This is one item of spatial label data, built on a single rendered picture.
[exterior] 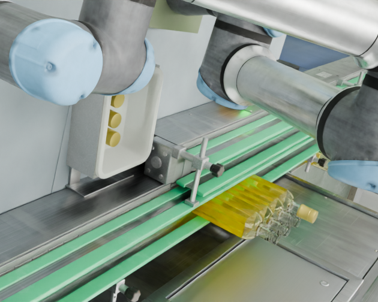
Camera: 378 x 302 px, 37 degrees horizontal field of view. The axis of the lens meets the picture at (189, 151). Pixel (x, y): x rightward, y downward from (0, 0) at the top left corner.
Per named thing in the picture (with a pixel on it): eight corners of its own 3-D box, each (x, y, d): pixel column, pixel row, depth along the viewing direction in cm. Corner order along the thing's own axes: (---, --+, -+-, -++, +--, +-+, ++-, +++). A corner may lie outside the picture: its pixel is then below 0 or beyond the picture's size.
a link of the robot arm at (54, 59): (99, 111, 56) (36, 111, 49) (26, 77, 61) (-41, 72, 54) (120, 35, 54) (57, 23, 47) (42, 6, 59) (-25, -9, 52)
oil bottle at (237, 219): (177, 206, 139) (251, 244, 129) (181, 186, 136) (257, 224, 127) (190, 199, 143) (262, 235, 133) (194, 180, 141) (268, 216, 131)
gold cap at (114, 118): (96, 107, 116) (111, 114, 114) (107, 104, 118) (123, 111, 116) (93, 123, 117) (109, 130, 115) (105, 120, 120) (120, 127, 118)
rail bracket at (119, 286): (77, 290, 116) (126, 323, 110) (81, 263, 114) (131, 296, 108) (90, 282, 120) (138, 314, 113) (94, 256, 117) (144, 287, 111)
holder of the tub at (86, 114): (63, 187, 120) (90, 202, 116) (76, 64, 109) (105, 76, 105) (116, 165, 134) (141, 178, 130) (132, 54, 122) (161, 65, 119)
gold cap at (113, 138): (95, 126, 118) (110, 134, 116) (107, 123, 121) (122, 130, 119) (93, 142, 119) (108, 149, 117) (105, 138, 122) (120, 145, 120)
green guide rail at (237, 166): (175, 183, 132) (203, 198, 129) (176, 180, 132) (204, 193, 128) (386, 78, 270) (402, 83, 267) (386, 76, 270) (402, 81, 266)
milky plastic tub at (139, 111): (66, 166, 118) (96, 183, 114) (77, 64, 108) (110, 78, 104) (121, 146, 131) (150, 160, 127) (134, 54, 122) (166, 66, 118)
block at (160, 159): (141, 175, 132) (164, 186, 128) (147, 138, 128) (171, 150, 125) (150, 171, 134) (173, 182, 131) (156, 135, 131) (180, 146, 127)
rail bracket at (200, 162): (163, 193, 129) (207, 216, 123) (176, 127, 122) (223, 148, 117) (171, 189, 132) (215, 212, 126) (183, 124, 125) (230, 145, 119)
